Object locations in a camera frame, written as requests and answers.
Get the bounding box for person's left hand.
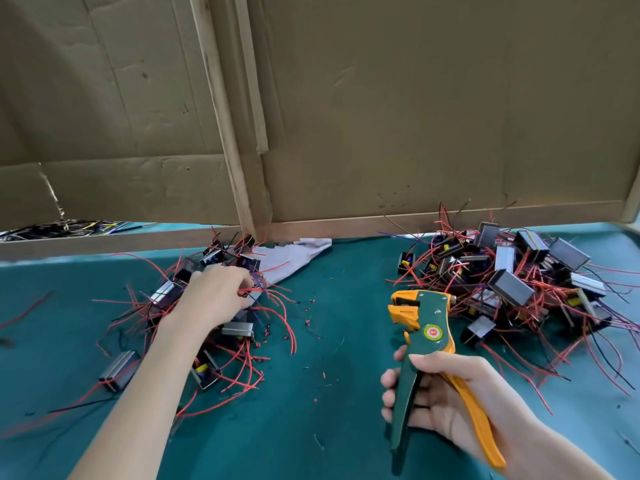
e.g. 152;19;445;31
165;265;256;336

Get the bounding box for person's right hand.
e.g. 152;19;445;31
380;345;536;466

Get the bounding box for pile of wired transformers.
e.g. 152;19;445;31
0;229;301;441
395;203;640;414

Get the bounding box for orange green wire strippers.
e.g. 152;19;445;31
388;289;508;476

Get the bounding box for person's right forearm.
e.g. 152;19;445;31
500;419;613;480

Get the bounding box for person's left forearm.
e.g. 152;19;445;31
68;315;206;480

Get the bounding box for crumpled grey plastic bag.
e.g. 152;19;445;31
248;237;333;288

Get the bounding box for thin wooden strip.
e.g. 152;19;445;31
233;0;271;154

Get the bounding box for creased brown cardboard panel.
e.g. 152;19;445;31
0;0;241;231

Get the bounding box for smooth brown cardboard panel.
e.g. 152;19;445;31
250;0;640;221

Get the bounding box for short wooden bottom rail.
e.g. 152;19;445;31
0;227;243;263

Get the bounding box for heap of black cables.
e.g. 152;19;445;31
0;219;151;243

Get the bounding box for long wooden bottom rail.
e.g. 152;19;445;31
265;199;628;244

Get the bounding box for wide wooden post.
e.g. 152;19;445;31
190;0;259;236

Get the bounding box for wooden corner post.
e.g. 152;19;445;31
622;169;640;224

